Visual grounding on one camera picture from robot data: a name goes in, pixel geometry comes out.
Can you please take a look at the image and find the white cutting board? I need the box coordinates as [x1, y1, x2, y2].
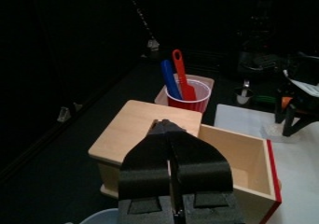
[214, 103, 319, 224]

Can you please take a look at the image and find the dark green ridged block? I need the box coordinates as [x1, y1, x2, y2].
[79, 207, 122, 224]

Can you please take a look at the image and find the grey metal frame bracket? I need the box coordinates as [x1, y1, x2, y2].
[56, 102, 84, 123]

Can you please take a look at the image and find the blue plastic spatula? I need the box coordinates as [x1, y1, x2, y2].
[159, 59, 184, 101]

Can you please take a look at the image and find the pink plastic container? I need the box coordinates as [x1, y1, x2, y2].
[154, 73, 216, 114]

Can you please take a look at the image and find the light wooden drawer cabinet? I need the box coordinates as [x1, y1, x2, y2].
[87, 99, 204, 202]

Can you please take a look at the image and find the red plastic spatula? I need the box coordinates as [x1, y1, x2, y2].
[171, 49, 198, 102]

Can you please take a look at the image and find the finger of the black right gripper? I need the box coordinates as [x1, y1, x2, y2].
[282, 105, 318, 138]
[272, 100, 290, 125]

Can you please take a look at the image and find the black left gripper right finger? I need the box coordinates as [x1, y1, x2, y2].
[167, 119, 247, 224]

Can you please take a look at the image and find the wooden drawer with red front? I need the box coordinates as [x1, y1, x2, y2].
[196, 123, 283, 224]

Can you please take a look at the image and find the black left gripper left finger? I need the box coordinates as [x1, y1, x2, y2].
[118, 119, 176, 224]

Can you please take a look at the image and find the red plastic cup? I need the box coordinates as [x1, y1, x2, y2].
[164, 78, 212, 115]

